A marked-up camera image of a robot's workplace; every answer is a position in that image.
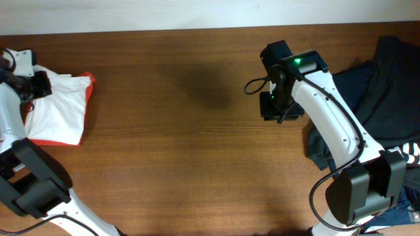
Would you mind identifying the left black cable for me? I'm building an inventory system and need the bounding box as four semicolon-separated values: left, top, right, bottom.
0;47;99;236

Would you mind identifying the black t-shirt white lettering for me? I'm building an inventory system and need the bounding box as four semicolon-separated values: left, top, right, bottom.
356;35;420;191

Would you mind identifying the white printed t-shirt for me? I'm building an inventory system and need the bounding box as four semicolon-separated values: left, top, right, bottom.
24;64;93;144

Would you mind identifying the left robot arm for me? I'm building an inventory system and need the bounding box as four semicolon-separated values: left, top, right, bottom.
1;69;122;235

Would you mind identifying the navy blue garment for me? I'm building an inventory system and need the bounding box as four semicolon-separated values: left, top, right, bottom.
333;61;374;114

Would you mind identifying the dark green garment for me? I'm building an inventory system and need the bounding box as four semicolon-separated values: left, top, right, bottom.
306;127;336;170

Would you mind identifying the folded red t-shirt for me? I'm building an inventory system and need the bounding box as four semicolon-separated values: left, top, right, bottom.
22;71;96;148

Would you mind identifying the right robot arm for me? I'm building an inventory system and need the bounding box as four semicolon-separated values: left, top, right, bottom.
259;41;406;236

